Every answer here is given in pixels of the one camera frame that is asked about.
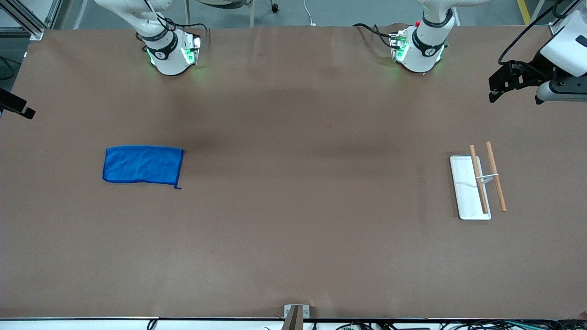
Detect brown table cover sheet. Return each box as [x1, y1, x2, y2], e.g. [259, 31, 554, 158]
[0, 25, 587, 319]

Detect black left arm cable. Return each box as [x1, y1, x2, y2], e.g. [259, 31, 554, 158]
[498, 0, 567, 65]

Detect black base cable bundle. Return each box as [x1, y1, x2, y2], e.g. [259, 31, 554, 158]
[134, 0, 210, 52]

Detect aluminium frame profile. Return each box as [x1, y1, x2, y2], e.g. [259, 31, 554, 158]
[548, 0, 583, 36]
[0, 0, 63, 41]

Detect white towel rack wooden bars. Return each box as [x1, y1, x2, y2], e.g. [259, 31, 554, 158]
[449, 141, 508, 221]

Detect metal bracket plate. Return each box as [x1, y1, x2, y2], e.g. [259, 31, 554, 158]
[283, 304, 310, 319]

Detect blue microfibre towel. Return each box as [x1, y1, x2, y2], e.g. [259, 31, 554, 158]
[102, 145, 184, 190]

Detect brown mount post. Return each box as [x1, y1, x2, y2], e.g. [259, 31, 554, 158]
[281, 306, 304, 330]

